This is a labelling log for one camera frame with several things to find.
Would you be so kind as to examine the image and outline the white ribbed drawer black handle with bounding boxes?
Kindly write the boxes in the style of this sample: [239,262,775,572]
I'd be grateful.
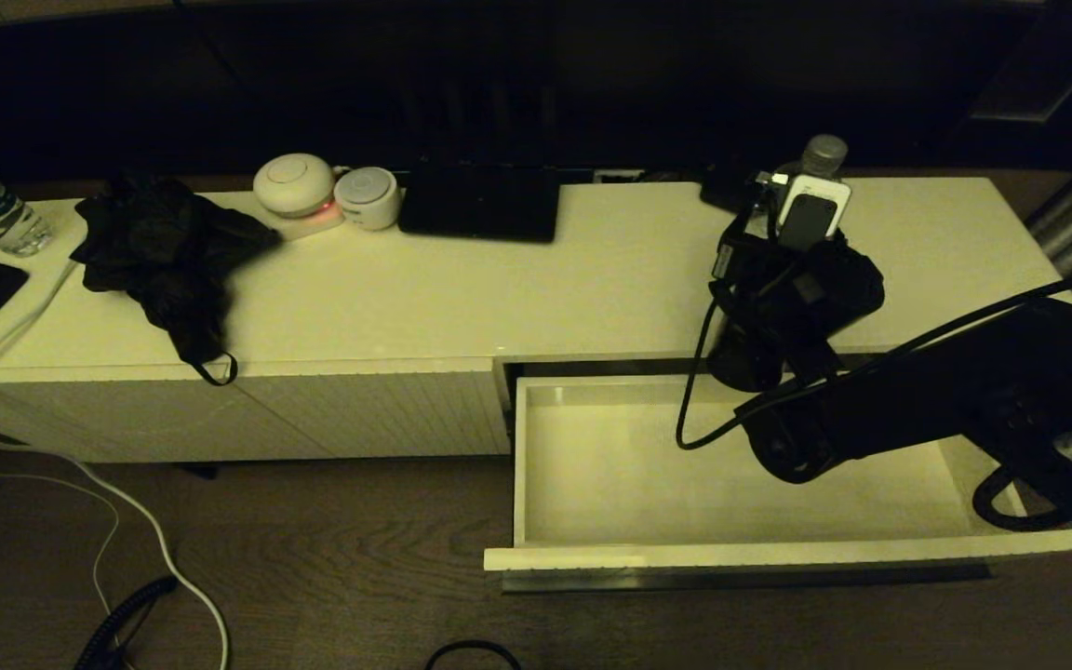
[483,352,1072,594]

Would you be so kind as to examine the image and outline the white low cabinet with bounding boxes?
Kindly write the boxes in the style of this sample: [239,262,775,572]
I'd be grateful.
[0,175,1072,463]

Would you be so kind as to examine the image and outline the black HDMI box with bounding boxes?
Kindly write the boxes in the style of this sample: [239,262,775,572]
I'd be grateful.
[699,163,760,215]

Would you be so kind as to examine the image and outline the black flat set-top box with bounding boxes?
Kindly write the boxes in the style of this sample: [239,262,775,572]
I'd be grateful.
[398,160,561,244]

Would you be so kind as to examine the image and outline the dark side cabinet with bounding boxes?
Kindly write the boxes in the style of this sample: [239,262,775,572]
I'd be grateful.
[959,0,1072,127]

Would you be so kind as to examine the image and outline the small white round speaker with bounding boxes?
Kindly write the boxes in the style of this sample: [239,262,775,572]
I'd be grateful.
[333,166,402,231]

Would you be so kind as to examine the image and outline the white ribbed cabinet door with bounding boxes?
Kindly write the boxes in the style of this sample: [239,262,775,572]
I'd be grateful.
[238,356,511,460]

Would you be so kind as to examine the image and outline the white base pad red light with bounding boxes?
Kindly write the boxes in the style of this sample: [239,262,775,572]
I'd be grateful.
[266,197,347,241]

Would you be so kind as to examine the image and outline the large white round device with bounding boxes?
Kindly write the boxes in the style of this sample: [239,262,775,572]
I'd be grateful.
[252,153,336,219]

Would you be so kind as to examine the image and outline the black folded umbrella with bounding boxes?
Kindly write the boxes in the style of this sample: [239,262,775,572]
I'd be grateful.
[69,174,280,387]

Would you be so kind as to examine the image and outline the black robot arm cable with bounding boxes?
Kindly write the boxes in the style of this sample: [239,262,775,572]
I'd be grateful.
[676,270,1072,452]

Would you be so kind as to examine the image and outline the black floor cable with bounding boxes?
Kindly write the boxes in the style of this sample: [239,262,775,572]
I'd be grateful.
[424,640,523,670]

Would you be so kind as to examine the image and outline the thick white cable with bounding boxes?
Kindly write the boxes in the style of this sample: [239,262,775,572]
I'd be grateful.
[0,261,232,670]

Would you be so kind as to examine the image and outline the black corrugated hose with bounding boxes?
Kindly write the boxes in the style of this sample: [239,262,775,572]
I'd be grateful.
[75,575,181,670]

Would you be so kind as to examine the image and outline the thin white cable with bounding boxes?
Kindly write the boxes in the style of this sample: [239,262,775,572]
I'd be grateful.
[0,456,123,615]

